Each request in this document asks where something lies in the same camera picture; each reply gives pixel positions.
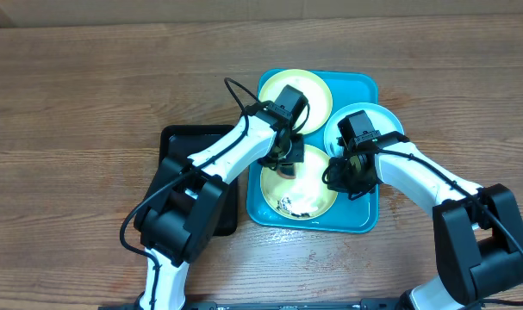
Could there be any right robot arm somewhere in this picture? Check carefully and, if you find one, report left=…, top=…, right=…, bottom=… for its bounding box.
left=323, top=129, right=523, bottom=309

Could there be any yellow-green plate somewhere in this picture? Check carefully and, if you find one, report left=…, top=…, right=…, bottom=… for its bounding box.
left=258, top=69, right=333, bottom=134
left=260, top=145, right=338, bottom=220

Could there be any yellow-green plate bottom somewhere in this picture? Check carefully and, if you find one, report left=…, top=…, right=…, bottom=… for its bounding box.
left=260, top=145, right=338, bottom=220

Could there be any black plastic tray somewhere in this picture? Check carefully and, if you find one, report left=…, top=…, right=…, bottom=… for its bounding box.
left=159, top=125, right=239, bottom=237

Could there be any teal plastic tray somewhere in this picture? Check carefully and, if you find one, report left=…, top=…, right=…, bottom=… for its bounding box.
left=246, top=71, right=379, bottom=233

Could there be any yellow-green plate top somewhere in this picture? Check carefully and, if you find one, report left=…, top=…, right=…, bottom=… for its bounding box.
left=258, top=69, right=333, bottom=134

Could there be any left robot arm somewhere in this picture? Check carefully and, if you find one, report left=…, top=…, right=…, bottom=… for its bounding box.
left=120, top=99, right=310, bottom=309

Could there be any light blue plate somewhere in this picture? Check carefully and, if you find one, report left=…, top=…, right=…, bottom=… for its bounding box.
left=323, top=102, right=404, bottom=157

